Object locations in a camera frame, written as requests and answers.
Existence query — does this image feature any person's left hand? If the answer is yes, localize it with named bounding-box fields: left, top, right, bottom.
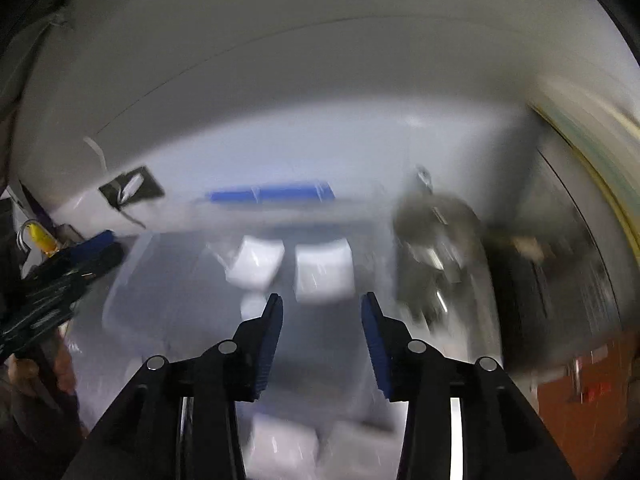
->
left=8, top=330, right=77, bottom=398

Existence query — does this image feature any orange cabinet front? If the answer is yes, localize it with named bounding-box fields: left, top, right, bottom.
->
left=538, top=334, right=639, bottom=479

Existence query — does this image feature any black wall outlet plate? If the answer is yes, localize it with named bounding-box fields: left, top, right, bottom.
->
left=99, top=166, right=165, bottom=210

